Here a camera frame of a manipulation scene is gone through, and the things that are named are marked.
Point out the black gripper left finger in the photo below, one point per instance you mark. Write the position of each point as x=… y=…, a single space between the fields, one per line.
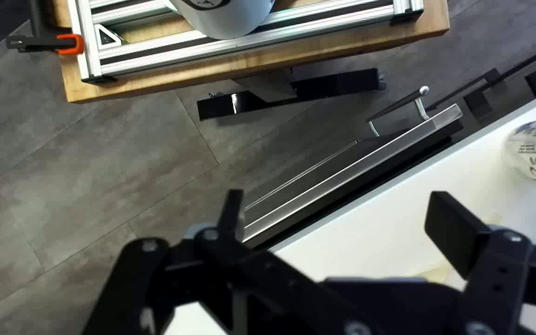
x=241 y=288

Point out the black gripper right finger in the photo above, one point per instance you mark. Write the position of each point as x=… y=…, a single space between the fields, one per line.
x=496 y=262

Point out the orange black clamp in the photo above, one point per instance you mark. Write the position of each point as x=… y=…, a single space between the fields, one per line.
x=46 y=33

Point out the aluminium extrusion frame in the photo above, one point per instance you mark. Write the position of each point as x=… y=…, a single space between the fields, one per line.
x=215 y=28

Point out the black table foot bracket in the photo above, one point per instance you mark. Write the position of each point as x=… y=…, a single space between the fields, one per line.
x=318 y=87

